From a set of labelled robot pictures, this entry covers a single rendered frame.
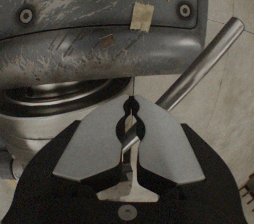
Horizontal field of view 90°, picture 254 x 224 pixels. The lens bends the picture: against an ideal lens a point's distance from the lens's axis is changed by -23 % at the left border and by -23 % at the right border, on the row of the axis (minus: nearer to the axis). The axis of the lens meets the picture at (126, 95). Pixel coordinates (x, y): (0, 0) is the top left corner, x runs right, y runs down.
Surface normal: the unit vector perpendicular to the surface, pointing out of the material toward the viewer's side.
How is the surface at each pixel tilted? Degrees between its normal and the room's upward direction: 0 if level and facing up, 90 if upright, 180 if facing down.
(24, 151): 18
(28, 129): 7
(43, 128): 1
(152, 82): 0
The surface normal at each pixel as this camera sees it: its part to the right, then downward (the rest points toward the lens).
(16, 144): -0.16, 0.45
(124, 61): 0.20, 0.79
